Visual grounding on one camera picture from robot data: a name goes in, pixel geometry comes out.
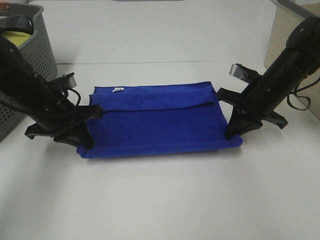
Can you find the blue towel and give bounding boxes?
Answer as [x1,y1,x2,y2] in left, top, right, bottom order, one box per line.
[76,81,243,159]

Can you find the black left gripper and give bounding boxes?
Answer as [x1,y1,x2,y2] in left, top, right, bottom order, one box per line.
[24,104,103,149]

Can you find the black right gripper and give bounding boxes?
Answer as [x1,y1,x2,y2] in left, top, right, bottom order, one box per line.
[217,88,288,140]

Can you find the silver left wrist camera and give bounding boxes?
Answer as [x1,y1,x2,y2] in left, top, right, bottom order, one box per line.
[62,72,77,89]

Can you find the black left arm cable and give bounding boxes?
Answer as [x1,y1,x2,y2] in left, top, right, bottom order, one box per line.
[49,84,82,118]

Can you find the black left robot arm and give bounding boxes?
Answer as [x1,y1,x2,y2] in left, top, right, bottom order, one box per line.
[0,37,104,149]

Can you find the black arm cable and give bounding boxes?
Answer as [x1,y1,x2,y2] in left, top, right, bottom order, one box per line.
[49,84,82,118]
[286,74,320,111]

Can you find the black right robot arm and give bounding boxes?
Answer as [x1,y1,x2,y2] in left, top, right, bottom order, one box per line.
[217,16,320,140]

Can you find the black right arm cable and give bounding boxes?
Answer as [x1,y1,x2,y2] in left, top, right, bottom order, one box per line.
[286,74,320,111]

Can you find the grey perforated laundry basket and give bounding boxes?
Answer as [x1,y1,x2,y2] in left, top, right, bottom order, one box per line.
[0,2,58,140]

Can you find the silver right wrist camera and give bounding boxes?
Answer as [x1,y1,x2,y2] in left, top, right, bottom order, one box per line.
[229,63,249,81]

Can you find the yellow-green towel in basket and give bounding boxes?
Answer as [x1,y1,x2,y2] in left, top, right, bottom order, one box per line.
[0,31,32,47]

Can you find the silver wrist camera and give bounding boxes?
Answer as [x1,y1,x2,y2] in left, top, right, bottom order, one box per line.
[229,63,249,81]
[62,72,77,89]

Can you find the beige bin on right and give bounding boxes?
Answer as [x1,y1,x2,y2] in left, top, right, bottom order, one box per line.
[263,0,320,91]

